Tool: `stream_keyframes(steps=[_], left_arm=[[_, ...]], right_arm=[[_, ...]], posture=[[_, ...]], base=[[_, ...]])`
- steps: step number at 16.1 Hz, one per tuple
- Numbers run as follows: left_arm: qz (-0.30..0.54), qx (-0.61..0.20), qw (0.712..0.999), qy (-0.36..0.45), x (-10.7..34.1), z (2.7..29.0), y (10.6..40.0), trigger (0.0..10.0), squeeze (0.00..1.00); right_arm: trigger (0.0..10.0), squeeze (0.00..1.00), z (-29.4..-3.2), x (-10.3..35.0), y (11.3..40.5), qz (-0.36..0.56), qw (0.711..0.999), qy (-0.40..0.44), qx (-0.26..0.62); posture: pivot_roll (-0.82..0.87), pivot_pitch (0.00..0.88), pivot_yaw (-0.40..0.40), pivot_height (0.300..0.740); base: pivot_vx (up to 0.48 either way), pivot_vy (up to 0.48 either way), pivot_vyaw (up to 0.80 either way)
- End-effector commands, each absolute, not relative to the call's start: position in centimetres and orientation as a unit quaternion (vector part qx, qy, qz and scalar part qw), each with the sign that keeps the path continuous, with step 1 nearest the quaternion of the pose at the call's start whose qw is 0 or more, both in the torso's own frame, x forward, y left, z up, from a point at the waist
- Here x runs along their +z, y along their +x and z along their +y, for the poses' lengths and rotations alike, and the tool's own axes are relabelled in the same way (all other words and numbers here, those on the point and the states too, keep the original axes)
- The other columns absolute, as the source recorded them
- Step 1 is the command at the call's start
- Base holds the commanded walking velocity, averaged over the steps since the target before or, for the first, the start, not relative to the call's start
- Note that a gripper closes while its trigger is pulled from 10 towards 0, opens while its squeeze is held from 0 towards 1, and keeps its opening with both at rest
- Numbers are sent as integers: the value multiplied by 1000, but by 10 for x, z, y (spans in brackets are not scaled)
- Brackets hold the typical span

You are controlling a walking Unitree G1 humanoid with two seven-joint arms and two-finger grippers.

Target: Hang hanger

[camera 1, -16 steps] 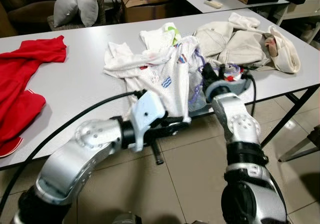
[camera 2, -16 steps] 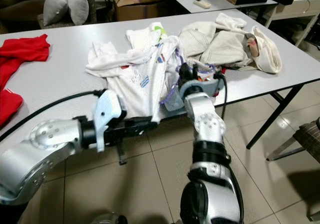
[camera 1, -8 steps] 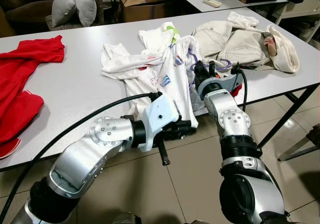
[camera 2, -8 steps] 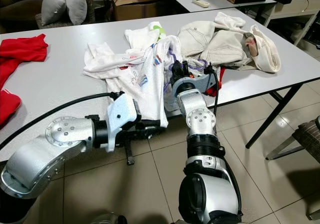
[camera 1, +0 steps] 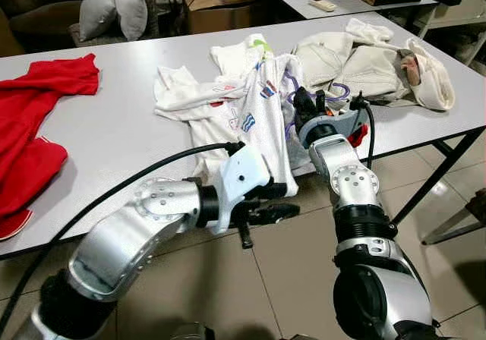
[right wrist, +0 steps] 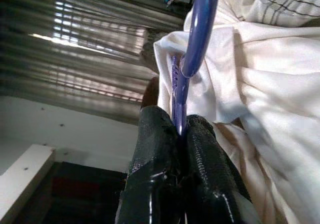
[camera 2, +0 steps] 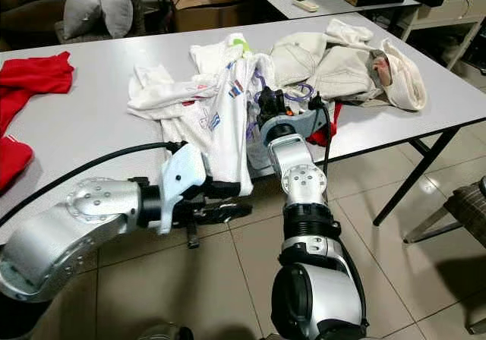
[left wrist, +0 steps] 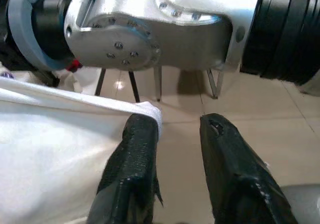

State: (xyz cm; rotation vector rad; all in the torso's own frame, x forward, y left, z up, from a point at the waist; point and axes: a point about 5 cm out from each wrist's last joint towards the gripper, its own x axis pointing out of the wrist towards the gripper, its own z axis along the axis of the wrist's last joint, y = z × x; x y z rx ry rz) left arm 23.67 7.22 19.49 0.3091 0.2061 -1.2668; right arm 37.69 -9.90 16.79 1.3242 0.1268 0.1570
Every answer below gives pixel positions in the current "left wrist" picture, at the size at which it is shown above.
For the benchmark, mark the black metal table leg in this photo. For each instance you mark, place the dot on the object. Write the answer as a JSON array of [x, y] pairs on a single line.
[[133, 86]]

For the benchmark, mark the silver metal furniture leg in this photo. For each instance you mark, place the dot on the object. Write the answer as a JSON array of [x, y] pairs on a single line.
[[216, 95], [158, 84]]

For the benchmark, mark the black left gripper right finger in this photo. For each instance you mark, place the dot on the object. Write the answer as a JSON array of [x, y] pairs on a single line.
[[237, 179]]

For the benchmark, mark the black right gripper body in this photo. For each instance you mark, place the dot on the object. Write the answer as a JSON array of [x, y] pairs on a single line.
[[7, 54]]

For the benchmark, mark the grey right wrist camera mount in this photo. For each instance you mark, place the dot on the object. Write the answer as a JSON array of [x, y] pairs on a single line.
[[23, 36]]

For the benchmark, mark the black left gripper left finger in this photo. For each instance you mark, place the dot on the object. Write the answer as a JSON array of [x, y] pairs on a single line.
[[132, 171]]

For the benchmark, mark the white t-shirt with flag prints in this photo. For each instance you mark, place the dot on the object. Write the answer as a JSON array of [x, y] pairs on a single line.
[[50, 146]]

